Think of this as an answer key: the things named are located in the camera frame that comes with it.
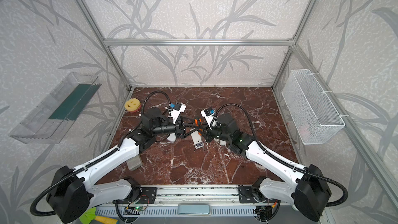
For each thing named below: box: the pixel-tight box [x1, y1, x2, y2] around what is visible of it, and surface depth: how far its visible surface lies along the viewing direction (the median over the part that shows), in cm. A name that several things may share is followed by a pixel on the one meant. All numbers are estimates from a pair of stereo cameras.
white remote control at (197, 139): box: [190, 130, 204, 149], surface depth 92 cm
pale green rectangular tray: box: [177, 204, 211, 216], surface depth 68 cm
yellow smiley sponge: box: [124, 98, 142, 113], surface depth 108 cm
